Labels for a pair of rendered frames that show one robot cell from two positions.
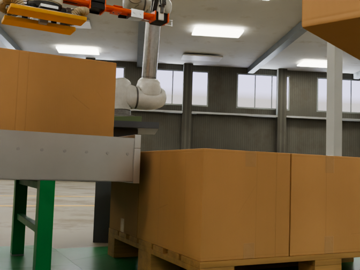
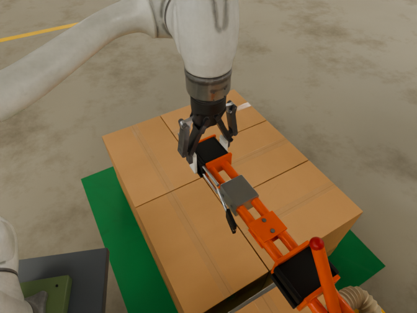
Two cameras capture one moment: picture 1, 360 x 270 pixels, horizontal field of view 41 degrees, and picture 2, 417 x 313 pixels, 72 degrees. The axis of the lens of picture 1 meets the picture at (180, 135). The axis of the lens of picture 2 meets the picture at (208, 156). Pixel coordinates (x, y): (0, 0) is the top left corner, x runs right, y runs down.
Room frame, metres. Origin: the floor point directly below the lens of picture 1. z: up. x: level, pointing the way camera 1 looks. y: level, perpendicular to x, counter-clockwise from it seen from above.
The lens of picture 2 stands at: (2.52, 0.63, 1.83)
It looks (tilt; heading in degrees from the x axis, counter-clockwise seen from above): 49 degrees down; 267
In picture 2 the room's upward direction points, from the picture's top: straight up
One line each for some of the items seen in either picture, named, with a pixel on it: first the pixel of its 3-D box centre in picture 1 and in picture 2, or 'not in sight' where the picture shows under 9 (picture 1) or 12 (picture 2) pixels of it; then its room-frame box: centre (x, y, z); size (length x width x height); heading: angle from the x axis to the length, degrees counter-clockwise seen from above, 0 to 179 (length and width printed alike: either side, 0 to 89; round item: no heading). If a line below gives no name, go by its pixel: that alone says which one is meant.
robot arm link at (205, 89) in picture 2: not in sight; (208, 79); (2.49, 0.14, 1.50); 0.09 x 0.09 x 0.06
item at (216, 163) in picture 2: (159, 18); (210, 155); (2.49, 0.13, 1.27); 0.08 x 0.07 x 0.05; 118
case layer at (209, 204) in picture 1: (256, 196); (217, 190); (2.41, -0.39, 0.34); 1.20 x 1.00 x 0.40; 117
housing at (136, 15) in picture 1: (135, 15); (238, 195); (2.43, 0.25, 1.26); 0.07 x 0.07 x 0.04; 28
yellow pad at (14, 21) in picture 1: (39, 22); not in sight; (2.30, 0.71, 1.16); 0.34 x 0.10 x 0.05; 118
